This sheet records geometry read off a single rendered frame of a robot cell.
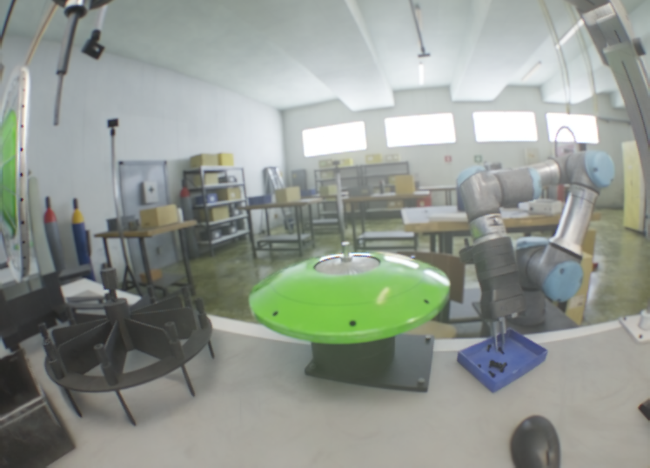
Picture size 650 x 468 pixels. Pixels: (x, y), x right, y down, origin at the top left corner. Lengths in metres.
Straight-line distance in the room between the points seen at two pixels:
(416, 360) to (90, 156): 5.12
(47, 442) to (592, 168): 0.98
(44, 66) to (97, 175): 2.20
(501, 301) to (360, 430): 0.28
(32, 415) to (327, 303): 0.43
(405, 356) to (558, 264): 0.35
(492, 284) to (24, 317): 0.98
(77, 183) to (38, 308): 4.29
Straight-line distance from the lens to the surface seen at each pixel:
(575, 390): 0.48
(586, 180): 0.64
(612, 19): 0.47
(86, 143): 5.21
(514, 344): 0.55
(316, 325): 0.31
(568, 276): 0.61
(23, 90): 0.66
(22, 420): 0.45
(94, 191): 5.12
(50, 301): 0.83
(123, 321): 0.54
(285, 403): 0.43
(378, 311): 0.31
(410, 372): 0.45
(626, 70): 0.44
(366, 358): 0.42
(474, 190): 0.49
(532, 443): 0.35
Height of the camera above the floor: 1.21
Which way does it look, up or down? 8 degrees down
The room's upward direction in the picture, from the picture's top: 5 degrees counter-clockwise
